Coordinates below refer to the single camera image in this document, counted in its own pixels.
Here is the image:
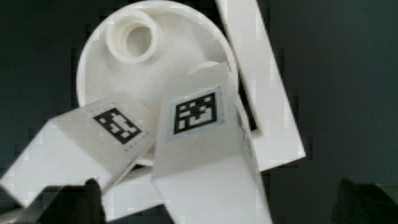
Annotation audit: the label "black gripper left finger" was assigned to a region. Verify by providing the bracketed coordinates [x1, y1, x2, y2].
[24, 179, 107, 224]

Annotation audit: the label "white obstacle wall right piece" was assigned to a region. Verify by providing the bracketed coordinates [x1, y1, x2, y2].
[100, 0, 310, 221]

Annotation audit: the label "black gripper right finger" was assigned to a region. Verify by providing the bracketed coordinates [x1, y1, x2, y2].
[331, 178, 398, 224]

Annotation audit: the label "white stool leg with tag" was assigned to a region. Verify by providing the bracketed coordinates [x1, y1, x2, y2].
[0, 92, 157, 205]

